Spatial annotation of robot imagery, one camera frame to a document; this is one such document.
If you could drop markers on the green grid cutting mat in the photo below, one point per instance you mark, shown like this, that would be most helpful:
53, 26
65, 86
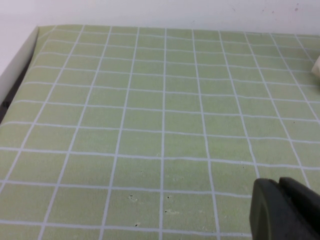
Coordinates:
150, 112

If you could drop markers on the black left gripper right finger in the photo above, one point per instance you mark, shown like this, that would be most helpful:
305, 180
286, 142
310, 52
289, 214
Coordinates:
307, 205

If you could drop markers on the cream canvas pencil case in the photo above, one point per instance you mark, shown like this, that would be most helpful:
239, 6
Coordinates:
317, 66

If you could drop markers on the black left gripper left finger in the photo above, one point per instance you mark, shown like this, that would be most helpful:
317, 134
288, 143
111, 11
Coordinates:
270, 212

